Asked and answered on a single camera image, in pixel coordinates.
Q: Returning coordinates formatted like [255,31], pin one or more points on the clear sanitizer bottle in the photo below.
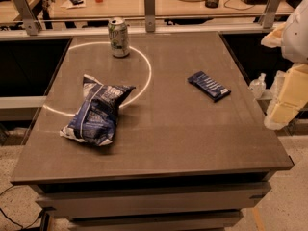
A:
[258,86]

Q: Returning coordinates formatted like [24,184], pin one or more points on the left metal bracket post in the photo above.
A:
[30,22]

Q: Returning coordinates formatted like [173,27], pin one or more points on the middle metal bracket post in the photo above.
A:
[149,13]

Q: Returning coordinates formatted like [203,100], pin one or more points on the black mesh pen cup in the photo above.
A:
[211,3]

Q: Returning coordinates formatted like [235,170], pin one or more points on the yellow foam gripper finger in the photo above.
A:
[274,38]
[291,98]

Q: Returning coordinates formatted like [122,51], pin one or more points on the green white soda can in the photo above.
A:
[118,36]

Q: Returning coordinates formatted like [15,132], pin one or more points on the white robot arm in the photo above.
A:
[294,42]

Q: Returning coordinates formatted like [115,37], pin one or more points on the dark blue rxbar wrapper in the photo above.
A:
[209,86]

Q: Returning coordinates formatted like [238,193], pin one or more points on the grey table base drawers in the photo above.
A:
[197,208]

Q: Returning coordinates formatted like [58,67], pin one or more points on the metal bracket post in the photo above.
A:
[149,13]
[267,18]
[30,22]

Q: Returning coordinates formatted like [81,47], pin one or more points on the right metal bracket post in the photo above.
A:
[267,18]

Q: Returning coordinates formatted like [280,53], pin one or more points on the blue white chip bag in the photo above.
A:
[96,120]

